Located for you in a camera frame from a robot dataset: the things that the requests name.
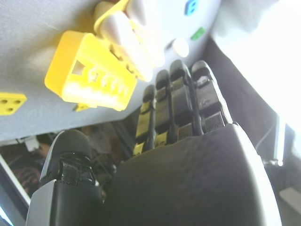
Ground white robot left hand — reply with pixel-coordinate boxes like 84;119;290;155
25;59;283;226

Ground yellow plastic egg carton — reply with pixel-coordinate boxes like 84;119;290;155
44;0;165;112

